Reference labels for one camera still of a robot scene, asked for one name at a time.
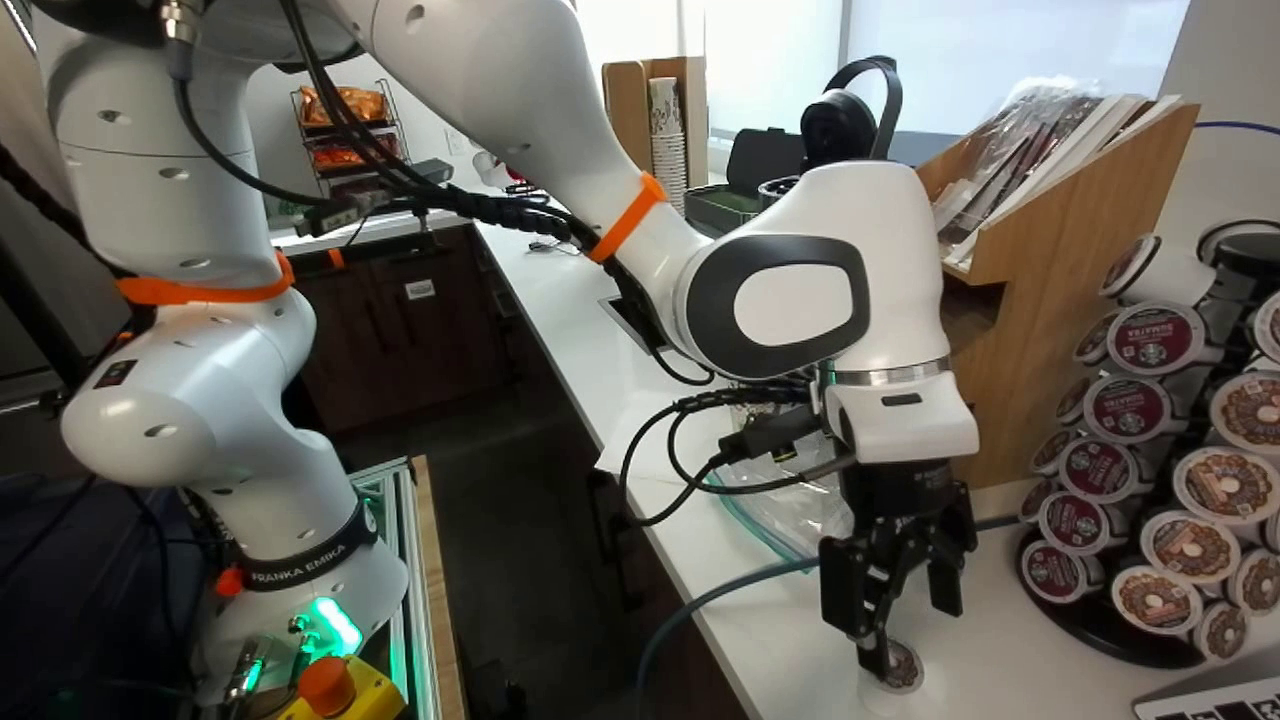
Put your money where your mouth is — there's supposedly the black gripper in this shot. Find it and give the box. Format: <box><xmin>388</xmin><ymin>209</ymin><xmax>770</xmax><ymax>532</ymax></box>
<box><xmin>817</xmin><ymin>455</ymin><xmax>980</xmax><ymax>688</ymax></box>

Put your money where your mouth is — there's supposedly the coffee pod maroon lid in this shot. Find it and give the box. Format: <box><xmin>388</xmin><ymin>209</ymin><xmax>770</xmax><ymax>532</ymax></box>
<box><xmin>1035</xmin><ymin>490</ymin><xmax>1109</xmax><ymax>557</ymax></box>
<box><xmin>1056</xmin><ymin>436</ymin><xmax>1146</xmax><ymax>507</ymax></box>
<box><xmin>1081</xmin><ymin>373</ymin><xmax>1176</xmax><ymax>448</ymax></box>
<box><xmin>1106</xmin><ymin>299</ymin><xmax>1213</xmax><ymax>379</ymax></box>
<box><xmin>1018</xmin><ymin>537</ymin><xmax>1095</xmax><ymax>607</ymax></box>

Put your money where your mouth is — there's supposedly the coffee pod brown lid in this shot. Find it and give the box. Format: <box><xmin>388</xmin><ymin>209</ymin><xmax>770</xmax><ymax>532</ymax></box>
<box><xmin>1136</xmin><ymin>507</ymin><xmax>1246</xmax><ymax>592</ymax></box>
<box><xmin>1203</xmin><ymin>368</ymin><xmax>1280</xmax><ymax>461</ymax></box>
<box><xmin>1191</xmin><ymin>602</ymin><xmax>1255</xmax><ymax>669</ymax></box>
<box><xmin>1224</xmin><ymin>546</ymin><xmax>1280</xmax><ymax>622</ymax></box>
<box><xmin>1109</xmin><ymin>562</ymin><xmax>1208</xmax><ymax>640</ymax></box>
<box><xmin>1174</xmin><ymin>445</ymin><xmax>1280</xmax><ymax>532</ymax></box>

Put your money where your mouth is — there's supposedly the black silver coffee machine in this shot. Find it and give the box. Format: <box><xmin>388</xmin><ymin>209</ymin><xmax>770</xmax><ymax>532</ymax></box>
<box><xmin>724</xmin><ymin>51</ymin><xmax>914</xmax><ymax>204</ymax></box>

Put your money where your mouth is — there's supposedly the stack of paper cups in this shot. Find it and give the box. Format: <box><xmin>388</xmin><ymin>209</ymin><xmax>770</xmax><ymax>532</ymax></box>
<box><xmin>649</xmin><ymin>72</ymin><xmax>691</xmax><ymax>204</ymax></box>

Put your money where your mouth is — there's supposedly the clear plastic zip bag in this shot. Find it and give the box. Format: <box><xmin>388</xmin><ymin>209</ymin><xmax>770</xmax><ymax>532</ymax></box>
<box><xmin>717</xmin><ymin>445</ymin><xmax>861</xmax><ymax>562</ymax></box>

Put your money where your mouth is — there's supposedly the black white marker board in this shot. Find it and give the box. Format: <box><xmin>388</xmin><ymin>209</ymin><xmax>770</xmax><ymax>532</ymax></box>
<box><xmin>1133</xmin><ymin>669</ymin><xmax>1280</xmax><ymax>720</ymax></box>

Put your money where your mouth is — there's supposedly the wooden condiment organizer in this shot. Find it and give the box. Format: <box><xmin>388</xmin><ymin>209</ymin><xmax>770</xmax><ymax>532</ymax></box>
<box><xmin>915</xmin><ymin>90</ymin><xmax>1203</xmax><ymax>492</ymax></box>

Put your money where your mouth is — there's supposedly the black pod carousel rack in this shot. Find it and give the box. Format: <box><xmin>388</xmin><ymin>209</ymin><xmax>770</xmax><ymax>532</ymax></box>
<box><xmin>1013</xmin><ymin>215</ymin><xmax>1280</xmax><ymax>671</ymax></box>

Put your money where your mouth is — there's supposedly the wooden cup holder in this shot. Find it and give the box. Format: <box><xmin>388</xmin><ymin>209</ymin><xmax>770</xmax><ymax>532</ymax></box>
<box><xmin>602</xmin><ymin>51</ymin><xmax>714</xmax><ymax>204</ymax></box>

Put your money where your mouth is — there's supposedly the dark cabinet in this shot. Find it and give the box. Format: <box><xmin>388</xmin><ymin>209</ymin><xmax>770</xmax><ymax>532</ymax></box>
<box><xmin>283</xmin><ymin>221</ymin><xmax>538</xmax><ymax>436</ymax></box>

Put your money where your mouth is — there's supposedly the yellow emergency stop button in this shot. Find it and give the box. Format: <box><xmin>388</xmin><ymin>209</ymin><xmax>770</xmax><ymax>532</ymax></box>
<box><xmin>273</xmin><ymin>651</ymin><xmax>410</xmax><ymax>720</ymax></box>

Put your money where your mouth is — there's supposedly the orange snack bag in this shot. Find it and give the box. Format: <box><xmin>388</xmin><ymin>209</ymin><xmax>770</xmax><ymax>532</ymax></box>
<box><xmin>293</xmin><ymin>81</ymin><xmax>399</xmax><ymax>137</ymax></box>

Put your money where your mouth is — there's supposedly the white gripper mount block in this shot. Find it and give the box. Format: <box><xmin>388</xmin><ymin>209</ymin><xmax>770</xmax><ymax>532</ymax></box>
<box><xmin>817</xmin><ymin>366</ymin><xmax>986</xmax><ymax>469</ymax></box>

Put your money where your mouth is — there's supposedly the teal cable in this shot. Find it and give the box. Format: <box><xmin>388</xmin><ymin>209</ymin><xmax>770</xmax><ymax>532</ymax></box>
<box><xmin>631</xmin><ymin>554</ymin><xmax>829</xmax><ymax>720</ymax></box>

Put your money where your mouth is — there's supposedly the orange cable strap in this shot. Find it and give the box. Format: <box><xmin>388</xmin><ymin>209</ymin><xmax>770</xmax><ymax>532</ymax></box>
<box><xmin>116</xmin><ymin>251</ymin><xmax>302</xmax><ymax>312</ymax></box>
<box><xmin>584</xmin><ymin>171</ymin><xmax>674</xmax><ymax>270</ymax></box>

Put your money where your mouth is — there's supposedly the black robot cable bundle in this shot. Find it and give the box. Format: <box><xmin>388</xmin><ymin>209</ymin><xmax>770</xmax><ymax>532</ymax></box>
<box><xmin>172</xmin><ymin>0</ymin><xmax>858</xmax><ymax>532</ymax></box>

